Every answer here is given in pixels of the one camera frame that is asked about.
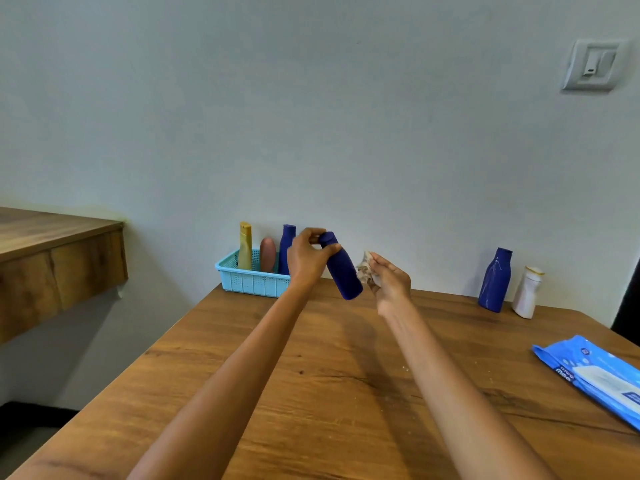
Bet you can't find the person's left forearm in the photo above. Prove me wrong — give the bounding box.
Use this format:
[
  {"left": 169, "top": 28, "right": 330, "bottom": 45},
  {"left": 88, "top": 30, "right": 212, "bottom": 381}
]
[{"left": 127, "top": 282, "right": 313, "bottom": 480}]

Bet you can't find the slim dark blue bottle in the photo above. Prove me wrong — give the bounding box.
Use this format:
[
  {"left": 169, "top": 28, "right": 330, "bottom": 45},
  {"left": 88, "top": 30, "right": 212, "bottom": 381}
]
[
  {"left": 319, "top": 231, "right": 365, "bottom": 301},
  {"left": 277, "top": 224, "right": 297, "bottom": 276}
]

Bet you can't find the grey wall light switch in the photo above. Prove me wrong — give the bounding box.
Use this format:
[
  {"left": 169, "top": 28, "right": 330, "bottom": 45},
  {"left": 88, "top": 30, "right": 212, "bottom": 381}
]
[{"left": 561, "top": 38, "right": 631, "bottom": 93}]

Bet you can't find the pink bottle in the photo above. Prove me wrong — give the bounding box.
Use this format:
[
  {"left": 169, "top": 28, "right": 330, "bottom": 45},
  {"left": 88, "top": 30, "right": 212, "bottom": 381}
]
[{"left": 259, "top": 237, "right": 277, "bottom": 274}]

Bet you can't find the person's right hand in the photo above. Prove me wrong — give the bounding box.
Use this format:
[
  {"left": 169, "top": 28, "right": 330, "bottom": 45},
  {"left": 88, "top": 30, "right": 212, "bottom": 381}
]
[{"left": 367, "top": 251, "right": 413, "bottom": 318}]

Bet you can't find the white wipe cloth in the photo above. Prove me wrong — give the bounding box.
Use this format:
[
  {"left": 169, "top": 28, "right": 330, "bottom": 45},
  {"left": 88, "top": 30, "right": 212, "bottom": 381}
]
[{"left": 355, "top": 250, "right": 383, "bottom": 288}]

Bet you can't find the black door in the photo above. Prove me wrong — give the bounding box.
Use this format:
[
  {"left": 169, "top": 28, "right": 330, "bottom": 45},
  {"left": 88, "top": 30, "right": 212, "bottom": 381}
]
[{"left": 611, "top": 259, "right": 640, "bottom": 345}]

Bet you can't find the blue wet wipes pack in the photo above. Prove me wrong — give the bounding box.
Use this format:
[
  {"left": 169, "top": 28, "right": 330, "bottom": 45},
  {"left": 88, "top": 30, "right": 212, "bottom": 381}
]
[{"left": 531, "top": 335, "right": 640, "bottom": 431}]

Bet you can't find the wooden table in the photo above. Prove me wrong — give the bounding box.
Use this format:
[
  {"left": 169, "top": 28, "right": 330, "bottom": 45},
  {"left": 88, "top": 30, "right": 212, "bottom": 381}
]
[{"left": 7, "top": 277, "right": 640, "bottom": 480}]

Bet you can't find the wooden side desk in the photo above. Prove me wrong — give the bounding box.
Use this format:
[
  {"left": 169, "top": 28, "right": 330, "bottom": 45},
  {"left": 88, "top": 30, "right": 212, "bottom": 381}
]
[{"left": 0, "top": 207, "right": 129, "bottom": 345}]

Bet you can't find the wide dark blue bottle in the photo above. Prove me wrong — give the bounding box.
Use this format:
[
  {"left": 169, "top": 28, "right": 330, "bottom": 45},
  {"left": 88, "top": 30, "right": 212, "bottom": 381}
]
[{"left": 477, "top": 247, "right": 514, "bottom": 313}]

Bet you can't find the light blue plastic basket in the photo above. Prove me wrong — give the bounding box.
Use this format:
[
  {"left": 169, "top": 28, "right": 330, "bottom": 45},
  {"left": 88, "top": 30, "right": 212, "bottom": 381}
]
[{"left": 215, "top": 248, "right": 292, "bottom": 299}]

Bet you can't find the person's right forearm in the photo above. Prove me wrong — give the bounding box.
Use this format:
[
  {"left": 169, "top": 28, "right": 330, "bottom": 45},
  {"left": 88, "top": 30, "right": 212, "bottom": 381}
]
[{"left": 379, "top": 302, "right": 559, "bottom": 480}]

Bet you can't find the person's left hand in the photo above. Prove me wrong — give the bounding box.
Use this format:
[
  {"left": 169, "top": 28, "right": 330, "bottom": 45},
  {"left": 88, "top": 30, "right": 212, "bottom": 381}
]
[{"left": 286, "top": 227, "right": 343, "bottom": 291}]

